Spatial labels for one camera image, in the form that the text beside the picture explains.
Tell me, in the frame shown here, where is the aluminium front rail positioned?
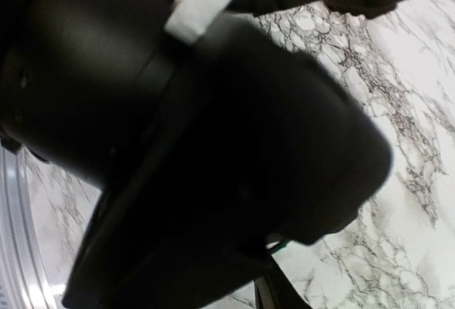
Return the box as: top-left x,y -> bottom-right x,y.
1,148 -> 58,308

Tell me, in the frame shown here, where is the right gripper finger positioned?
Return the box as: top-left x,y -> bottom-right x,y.
254,256 -> 311,309

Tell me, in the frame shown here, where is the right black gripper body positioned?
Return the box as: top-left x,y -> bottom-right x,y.
1,0 -> 392,308

